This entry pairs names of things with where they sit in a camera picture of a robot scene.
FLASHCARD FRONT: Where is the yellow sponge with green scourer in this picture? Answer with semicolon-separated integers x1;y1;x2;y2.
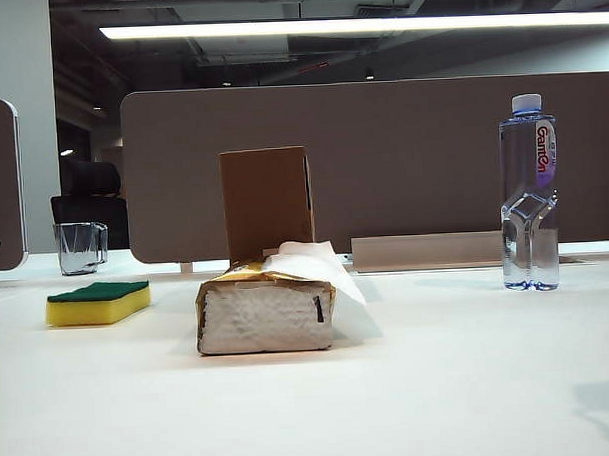
44;279;153;329

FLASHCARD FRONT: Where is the clear Ganten water bottle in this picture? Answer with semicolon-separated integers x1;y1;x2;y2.
496;91;563;293

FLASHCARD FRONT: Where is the white tissue sheet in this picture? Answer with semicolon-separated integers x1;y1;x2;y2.
262;237;384;344

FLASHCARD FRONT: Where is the brown cardboard box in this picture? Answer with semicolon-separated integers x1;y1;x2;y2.
218;145;318;266

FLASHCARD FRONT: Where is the gold wrapped tissue pack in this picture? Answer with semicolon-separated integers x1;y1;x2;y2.
193;258;339;357

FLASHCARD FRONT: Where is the wide brown desk partition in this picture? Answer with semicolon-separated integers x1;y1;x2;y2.
119;70;609;268

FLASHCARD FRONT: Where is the long ceiling light strip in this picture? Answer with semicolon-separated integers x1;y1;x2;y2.
98;8;609;44

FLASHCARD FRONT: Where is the black office chair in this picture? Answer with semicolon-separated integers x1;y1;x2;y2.
48;156;131;253

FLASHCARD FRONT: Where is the clear glass mug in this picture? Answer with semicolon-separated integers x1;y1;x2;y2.
52;220;110;277

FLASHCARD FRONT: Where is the narrow brown desk partition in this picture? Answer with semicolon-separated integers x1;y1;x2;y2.
0;96;30;273

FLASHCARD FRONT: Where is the beige cable tray flap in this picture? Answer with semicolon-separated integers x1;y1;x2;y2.
350;230;506;274

